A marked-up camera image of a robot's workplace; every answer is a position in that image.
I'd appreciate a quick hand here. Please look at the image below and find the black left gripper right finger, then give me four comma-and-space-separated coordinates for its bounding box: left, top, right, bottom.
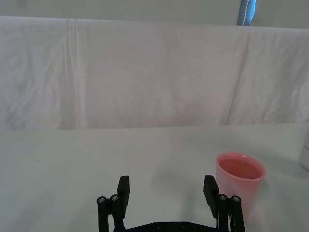
203, 175, 246, 232

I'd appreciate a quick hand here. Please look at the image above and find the white curtain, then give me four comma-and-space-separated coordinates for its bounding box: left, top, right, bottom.
0, 15, 309, 133

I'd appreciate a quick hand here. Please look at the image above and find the white table cloth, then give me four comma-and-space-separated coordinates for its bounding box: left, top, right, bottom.
0, 122, 309, 232

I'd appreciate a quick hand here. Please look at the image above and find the pink plastic cup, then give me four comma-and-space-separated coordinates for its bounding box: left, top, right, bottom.
215, 151, 267, 218

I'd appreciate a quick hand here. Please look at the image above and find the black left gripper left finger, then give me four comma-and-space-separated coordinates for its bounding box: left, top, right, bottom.
96, 175, 131, 232

